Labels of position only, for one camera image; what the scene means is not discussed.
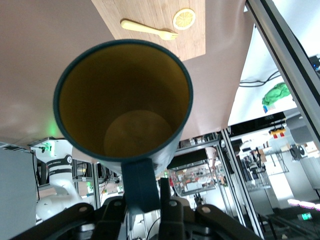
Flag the lemon slice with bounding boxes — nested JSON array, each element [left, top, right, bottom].
[[172, 8, 197, 31]]

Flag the black flat device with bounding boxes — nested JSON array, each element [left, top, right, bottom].
[[229, 111, 287, 137]]

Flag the teal cup yellow inside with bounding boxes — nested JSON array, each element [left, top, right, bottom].
[[52, 39, 194, 215]]

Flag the yellow plastic fork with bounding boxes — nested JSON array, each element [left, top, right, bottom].
[[120, 19, 179, 41]]

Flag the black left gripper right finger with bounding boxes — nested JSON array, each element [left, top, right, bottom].
[[159, 177, 263, 240]]

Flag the grey cabinet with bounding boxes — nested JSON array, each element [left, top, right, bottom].
[[0, 142, 38, 240]]

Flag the green cloth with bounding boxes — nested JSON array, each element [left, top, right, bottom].
[[261, 82, 291, 107]]

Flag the aluminium frame beam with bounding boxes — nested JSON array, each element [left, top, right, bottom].
[[246, 0, 320, 131]]

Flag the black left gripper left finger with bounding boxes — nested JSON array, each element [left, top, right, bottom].
[[9, 194, 129, 240]]

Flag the wooden cutting board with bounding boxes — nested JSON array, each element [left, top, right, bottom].
[[91, 0, 206, 62]]

